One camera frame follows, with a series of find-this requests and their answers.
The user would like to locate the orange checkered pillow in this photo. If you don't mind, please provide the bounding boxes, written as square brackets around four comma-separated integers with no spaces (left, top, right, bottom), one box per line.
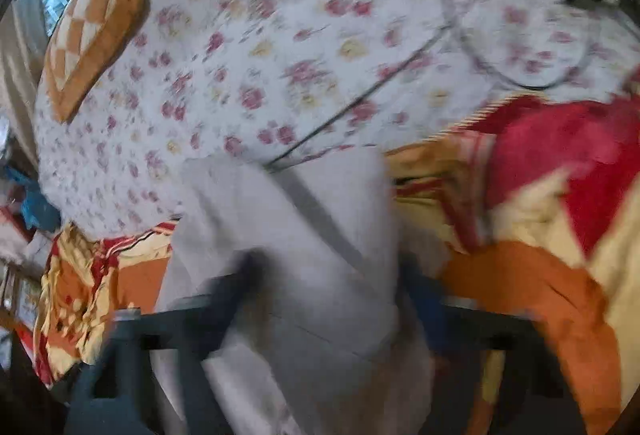
[42,0,152,124]

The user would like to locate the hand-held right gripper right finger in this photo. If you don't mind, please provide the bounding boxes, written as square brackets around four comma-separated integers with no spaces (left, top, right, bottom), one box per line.
[395,255,587,435]

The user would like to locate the orange red patterned blanket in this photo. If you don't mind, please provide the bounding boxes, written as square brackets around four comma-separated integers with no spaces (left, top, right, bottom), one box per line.
[32,94,640,435]

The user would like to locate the grey sweatshirt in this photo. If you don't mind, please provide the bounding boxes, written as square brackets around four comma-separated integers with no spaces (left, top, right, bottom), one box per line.
[150,146,453,435]

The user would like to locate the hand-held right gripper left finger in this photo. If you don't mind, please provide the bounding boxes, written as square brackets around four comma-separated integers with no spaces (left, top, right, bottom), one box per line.
[64,252,267,435]

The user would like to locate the black cable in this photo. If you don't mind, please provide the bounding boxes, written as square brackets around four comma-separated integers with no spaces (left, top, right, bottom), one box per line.
[265,0,628,172]

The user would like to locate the blue cloth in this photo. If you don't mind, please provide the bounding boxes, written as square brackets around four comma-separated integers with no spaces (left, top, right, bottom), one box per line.
[4,165,62,234]

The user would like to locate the floral bedsheet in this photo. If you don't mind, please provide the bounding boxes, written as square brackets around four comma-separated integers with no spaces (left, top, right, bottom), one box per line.
[34,0,640,237]

